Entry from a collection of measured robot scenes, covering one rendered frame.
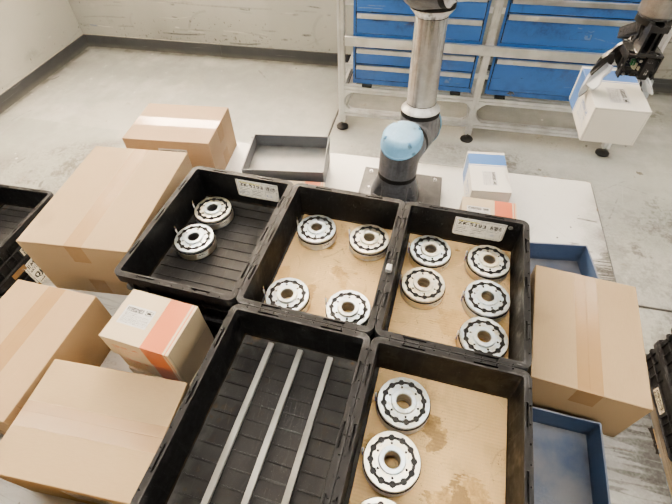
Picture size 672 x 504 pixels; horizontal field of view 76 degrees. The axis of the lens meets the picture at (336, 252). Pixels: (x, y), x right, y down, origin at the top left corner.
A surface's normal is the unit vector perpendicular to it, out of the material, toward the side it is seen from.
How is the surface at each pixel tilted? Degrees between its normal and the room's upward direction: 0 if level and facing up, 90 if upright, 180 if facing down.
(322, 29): 90
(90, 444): 0
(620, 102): 0
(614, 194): 0
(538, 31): 90
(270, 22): 90
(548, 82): 90
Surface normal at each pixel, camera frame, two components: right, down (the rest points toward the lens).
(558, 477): -0.02, -0.65
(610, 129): -0.22, 0.74
